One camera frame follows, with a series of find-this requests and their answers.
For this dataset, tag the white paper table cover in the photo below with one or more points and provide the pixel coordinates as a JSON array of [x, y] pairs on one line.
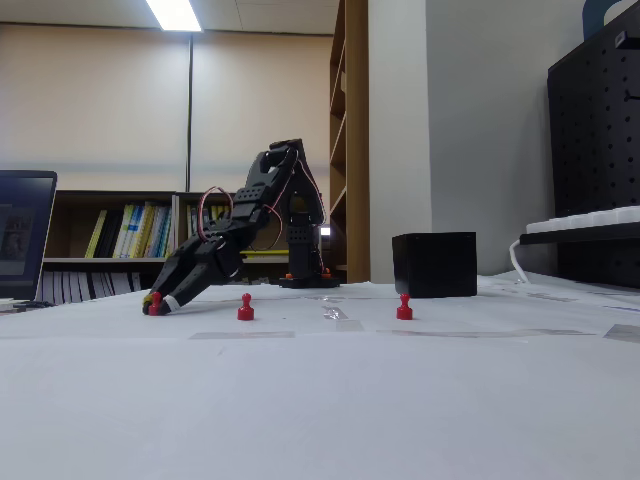
[[320, 400]]

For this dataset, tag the light blue white book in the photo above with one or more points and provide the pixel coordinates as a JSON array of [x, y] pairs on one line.
[[160, 232]]

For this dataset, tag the clear tape strip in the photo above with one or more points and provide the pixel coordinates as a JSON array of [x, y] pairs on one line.
[[334, 313], [349, 325], [480, 333]]

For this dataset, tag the black open box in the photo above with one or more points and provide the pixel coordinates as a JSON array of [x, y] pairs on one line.
[[435, 265]]

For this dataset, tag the blue partition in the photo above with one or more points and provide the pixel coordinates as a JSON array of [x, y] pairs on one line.
[[592, 15]]

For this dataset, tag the flat yellow folder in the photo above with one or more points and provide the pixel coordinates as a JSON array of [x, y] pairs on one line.
[[270, 253]]

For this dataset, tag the dark laptop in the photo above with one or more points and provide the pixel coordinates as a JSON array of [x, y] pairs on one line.
[[25, 235]]

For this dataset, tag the black pegboard panel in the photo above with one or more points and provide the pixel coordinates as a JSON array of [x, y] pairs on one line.
[[590, 150]]

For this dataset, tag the tall wooden bookshelf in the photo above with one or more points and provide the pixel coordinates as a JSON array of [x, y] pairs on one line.
[[357, 100]]

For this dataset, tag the white binder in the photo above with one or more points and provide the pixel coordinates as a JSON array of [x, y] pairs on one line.
[[75, 286], [62, 287], [48, 289]]

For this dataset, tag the white power strip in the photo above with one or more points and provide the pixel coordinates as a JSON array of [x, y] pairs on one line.
[[590, 218]]

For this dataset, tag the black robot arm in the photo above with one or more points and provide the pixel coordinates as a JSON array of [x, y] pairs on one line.
[[300, 210]]

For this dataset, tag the black book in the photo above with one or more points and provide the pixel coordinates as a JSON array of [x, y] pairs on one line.
[[111, 235]]

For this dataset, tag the thin yellow book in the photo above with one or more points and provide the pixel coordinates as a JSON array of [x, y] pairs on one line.
[[96, 234]]

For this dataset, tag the red pawn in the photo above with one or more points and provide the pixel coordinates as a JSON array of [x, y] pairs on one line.
[[156, 306], [404, 311], [245, 314]]

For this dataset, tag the yellow white book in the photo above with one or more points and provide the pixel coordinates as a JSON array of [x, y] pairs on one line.
[[125, 232]]

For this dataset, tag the ceiling light panel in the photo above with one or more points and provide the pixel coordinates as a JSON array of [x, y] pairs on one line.
[[175, 15]]

